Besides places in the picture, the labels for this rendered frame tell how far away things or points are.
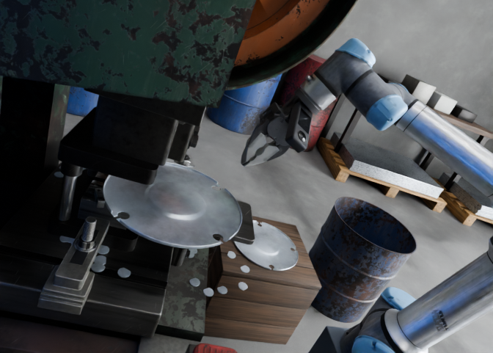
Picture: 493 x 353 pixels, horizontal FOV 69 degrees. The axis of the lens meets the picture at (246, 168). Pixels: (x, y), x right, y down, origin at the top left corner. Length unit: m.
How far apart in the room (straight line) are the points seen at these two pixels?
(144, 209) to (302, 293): 0.89
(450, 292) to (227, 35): 0.64
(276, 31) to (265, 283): 0.87
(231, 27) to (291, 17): 0.55
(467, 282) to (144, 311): 0.59
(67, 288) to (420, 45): 4.26
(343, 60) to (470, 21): 3.99
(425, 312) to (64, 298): 0.67
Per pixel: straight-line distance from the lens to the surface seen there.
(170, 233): 0.67
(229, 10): 0.44
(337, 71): 0.78
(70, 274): 0.61
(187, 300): 0.76
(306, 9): 0.99
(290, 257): 1.51
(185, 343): 0.71
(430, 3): 4.48
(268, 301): 1.46
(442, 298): 0.84
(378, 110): 0.76
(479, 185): 0.90
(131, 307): 0.65
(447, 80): 4.79
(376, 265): 1.72
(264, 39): 0.98
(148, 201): 0.73
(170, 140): 0.62
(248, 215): 0.80
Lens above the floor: 1.20
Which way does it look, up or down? 25 degrees down
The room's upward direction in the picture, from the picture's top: 23 degrees clockwise
